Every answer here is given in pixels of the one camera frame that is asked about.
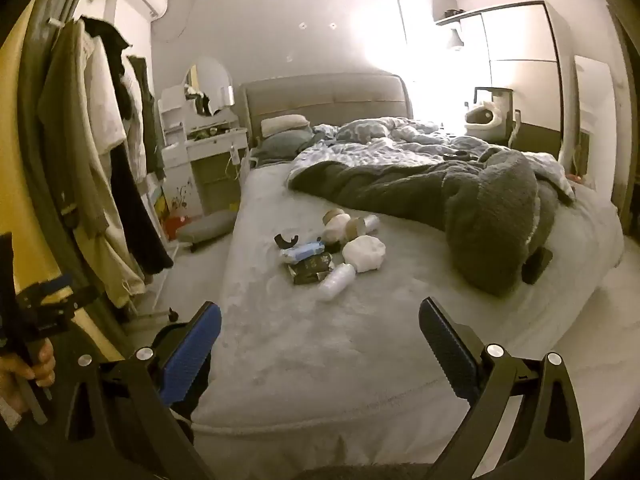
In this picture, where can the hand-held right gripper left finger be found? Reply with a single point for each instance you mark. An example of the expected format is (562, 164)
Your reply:
(192, 345)

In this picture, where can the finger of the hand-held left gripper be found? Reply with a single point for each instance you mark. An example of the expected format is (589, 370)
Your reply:
(75, 297)

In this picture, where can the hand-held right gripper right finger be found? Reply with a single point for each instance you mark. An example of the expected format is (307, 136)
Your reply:
(450, 345)

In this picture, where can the white round cloth pouch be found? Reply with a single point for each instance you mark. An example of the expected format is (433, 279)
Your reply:
(365, 254)

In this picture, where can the white plastic bottle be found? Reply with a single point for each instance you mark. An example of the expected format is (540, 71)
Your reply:
(337, 282)

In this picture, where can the black curved plastic piece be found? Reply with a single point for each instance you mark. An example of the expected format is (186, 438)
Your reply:
(286, 241)

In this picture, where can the dark snack packet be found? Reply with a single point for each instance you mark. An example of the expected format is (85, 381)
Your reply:
(310, 266)

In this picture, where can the clear plastic cup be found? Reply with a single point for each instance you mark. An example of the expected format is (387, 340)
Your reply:
(371, 221)

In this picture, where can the cardboard roll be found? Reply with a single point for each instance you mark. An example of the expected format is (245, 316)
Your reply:
(356, 227)
(331, 216)

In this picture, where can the white tissue ball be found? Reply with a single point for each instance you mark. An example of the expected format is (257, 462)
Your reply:
(337, 227)

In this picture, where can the person's left hand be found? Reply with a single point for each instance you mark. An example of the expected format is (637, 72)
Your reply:
(44, 365)

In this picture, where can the white clothes rack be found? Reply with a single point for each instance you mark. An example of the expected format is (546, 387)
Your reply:
(155, 312)

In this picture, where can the black fleece hanging garment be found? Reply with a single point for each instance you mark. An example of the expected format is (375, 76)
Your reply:
(130, 200)

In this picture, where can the black flat case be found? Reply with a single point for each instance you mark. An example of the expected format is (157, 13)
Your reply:
(537, 266)

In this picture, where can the red floor item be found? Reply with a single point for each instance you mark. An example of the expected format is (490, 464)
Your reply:
(176, 223)

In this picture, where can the bed with gray plush sheet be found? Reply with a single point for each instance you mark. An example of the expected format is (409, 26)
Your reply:
(320, 360)

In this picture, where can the dark gray fleece blanket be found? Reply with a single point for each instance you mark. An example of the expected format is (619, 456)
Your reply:
(475, 195)

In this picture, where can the olive green hanging jacket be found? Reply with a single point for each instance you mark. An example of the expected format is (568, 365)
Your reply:
(70, 135)

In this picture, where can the small black object on duvet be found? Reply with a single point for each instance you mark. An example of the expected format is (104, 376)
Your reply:
(460, 155)

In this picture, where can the white hanging shirt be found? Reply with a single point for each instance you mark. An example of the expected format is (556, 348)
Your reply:
(102, 105)

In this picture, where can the white dressing table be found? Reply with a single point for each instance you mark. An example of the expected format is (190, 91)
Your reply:
(210, 147)

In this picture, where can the dark green hanging garment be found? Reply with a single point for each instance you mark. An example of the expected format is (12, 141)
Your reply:
(145, 110)

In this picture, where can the gray green pillow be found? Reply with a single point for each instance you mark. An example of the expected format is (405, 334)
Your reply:
(282, 147)

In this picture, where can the blue patterned duvet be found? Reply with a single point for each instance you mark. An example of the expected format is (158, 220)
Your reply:
(380, 135)

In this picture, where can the white cat bed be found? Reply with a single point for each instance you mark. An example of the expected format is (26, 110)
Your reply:
(482, 117)

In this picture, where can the cream pillow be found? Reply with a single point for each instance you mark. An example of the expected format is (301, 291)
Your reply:
(282, 124)

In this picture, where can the oval vanity mirror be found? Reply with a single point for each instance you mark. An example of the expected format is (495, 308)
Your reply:
(207, 77)

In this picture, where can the beige upholstered headboard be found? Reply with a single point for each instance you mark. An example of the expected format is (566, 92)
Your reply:
(325, 105)

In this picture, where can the white leaning panel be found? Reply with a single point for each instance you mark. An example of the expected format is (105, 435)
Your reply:
(592, 105)

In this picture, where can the hanging pendant lamp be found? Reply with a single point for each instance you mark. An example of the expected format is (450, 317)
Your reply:
(455, 40)

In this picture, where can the brown door frame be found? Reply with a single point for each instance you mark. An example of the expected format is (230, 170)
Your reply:
(627, 135)

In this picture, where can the white wardrobe with dark frame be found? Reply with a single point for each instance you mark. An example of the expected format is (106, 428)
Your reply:
(520, 60)

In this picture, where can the wall shelf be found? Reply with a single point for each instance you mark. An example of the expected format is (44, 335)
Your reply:
(452, 16)

